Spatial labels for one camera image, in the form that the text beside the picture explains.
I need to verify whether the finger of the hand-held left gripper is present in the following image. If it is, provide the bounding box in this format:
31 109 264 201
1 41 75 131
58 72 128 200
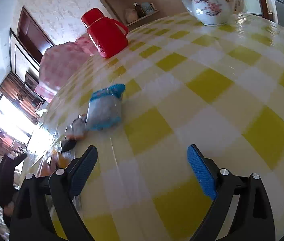
12 153 27 167

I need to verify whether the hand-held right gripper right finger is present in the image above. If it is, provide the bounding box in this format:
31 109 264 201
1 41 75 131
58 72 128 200
187 144 276 241

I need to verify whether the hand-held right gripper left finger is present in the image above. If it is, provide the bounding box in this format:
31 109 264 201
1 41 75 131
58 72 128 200
10 145 98 241

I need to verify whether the dark snack packet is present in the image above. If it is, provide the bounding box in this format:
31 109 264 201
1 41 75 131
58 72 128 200
60 140 77 153

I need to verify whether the blue snack packet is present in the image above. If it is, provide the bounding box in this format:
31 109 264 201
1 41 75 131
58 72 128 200
85 84 126 131

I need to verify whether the television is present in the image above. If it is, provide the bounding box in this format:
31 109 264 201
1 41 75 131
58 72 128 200
25 71 41 91

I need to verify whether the yellow checkered tablecloth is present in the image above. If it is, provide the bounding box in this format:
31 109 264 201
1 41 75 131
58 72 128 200
22 11 284 241

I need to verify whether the dark wooden door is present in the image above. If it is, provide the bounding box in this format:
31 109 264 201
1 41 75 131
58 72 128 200
17 6 55 63

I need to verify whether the red thermos jug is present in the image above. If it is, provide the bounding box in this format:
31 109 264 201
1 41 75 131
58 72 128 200
81 8 129 59

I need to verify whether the white plastic bag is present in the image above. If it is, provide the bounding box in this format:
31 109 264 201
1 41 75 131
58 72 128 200
125 8 138 23

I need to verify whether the white floral teapot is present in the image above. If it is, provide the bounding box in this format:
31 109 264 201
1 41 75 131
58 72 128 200
174 0 238 26

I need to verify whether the brown glass bottle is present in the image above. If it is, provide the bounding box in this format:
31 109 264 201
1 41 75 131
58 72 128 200
133 2 145 18

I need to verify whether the pale blue tin can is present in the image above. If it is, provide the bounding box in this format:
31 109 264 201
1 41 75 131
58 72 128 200
140 2 156 14

